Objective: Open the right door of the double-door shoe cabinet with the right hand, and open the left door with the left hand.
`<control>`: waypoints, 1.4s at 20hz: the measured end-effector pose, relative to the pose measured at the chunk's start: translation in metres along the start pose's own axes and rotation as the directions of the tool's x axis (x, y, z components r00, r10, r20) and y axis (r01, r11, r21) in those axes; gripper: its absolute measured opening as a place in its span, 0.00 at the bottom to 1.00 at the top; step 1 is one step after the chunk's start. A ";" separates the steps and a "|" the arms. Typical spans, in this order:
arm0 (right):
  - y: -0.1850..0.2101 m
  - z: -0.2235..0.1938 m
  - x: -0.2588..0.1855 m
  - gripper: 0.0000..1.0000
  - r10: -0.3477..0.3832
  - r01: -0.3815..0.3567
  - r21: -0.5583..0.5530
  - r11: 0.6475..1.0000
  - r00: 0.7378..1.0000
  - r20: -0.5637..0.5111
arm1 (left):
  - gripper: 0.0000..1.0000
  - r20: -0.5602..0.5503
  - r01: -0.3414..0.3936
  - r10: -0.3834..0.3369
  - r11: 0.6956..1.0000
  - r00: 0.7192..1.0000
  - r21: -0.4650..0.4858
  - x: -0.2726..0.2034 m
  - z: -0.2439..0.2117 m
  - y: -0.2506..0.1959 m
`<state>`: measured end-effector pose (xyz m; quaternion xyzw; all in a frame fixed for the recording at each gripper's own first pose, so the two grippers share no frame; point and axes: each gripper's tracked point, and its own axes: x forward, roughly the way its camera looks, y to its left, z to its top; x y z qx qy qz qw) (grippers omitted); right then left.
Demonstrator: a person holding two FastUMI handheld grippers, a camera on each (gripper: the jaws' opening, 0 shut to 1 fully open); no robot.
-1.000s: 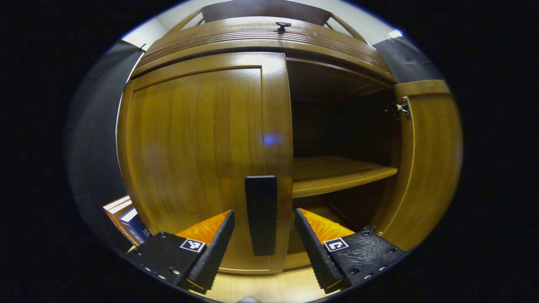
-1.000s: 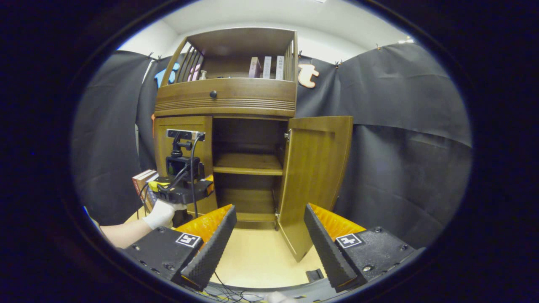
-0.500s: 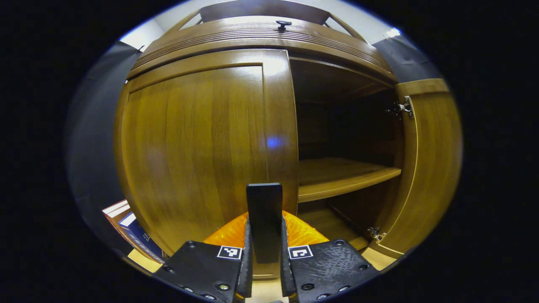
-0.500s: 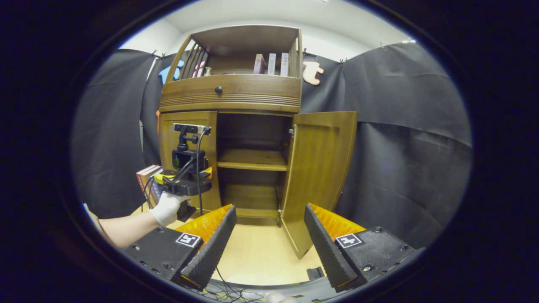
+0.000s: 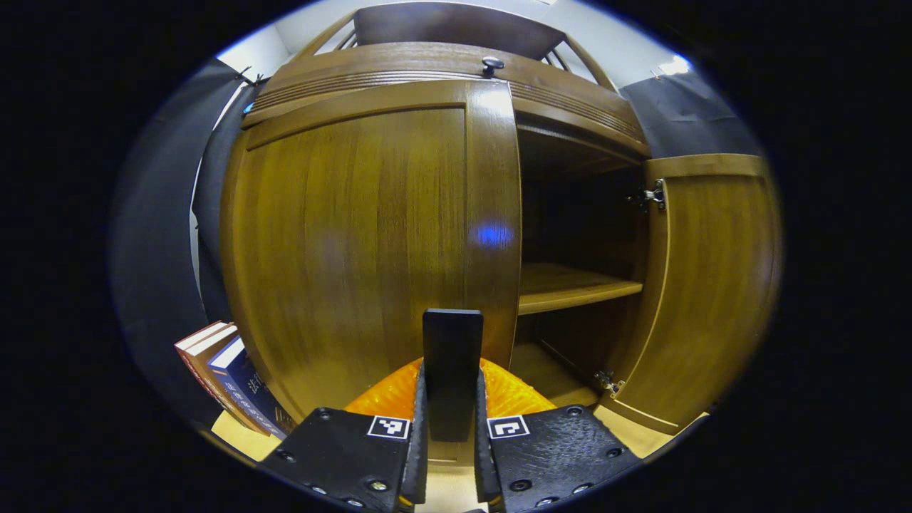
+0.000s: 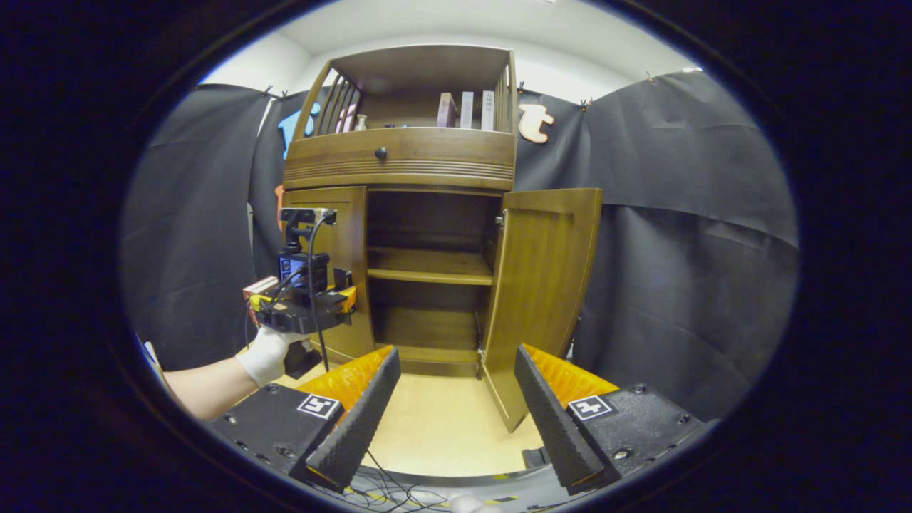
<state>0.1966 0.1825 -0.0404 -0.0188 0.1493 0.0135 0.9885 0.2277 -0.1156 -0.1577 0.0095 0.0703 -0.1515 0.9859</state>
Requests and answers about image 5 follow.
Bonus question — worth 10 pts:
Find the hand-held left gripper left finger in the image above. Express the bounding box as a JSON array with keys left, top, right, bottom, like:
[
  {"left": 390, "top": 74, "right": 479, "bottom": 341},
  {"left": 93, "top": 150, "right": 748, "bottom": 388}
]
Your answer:
[{"left": 260, "top": 360, "right": 429, "bottom": 513}]

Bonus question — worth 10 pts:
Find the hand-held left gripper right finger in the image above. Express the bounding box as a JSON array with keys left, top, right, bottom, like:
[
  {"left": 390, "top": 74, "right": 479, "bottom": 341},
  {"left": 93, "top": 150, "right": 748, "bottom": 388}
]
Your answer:
[{"left": 474, "top": 358, "right": 643, "bottom": 513}]

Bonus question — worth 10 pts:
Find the black door handle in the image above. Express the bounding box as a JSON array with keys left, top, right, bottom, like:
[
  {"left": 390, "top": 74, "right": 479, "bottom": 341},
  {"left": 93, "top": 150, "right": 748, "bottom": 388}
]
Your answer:
[{"left": 422, "top": 308, "right": 485, "bottom": 443}]

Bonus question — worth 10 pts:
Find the wooden shoe cabinet door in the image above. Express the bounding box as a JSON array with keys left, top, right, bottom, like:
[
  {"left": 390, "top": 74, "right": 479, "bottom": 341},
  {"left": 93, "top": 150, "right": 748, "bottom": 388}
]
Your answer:
[
  {"left": 221, "top": 79, "right": 523, "bottom": 432},
  {"left": 597, "top": 153, "right": 784, "bottom": 436}
]

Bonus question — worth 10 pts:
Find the wooden double-door shoe cabinet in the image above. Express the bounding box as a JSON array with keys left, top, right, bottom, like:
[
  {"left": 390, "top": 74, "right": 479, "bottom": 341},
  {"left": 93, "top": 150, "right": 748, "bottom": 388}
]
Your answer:
[{"left": 221, "top": 0, "right": 653, "bottom": 467}]

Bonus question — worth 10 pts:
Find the wooden inner cabinet shelf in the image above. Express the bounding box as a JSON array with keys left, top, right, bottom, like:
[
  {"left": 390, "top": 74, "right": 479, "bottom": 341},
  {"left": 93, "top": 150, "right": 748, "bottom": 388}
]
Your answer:
[{"left": 517, "top": 261, "right": 644, "bottom": 316}]

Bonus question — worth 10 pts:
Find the wooden cabinet drawer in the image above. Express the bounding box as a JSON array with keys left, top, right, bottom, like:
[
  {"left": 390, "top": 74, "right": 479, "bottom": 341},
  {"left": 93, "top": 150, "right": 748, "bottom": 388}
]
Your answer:
[{"left": 242, "top": 41, "right": 651, "bottom": 159}]

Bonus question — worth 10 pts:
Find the orange book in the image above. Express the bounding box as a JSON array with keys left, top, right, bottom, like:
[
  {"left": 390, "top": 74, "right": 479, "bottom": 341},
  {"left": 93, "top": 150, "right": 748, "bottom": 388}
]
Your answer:
[{"left": 184, "top": 326, "right": 273, "bottom": 437}]

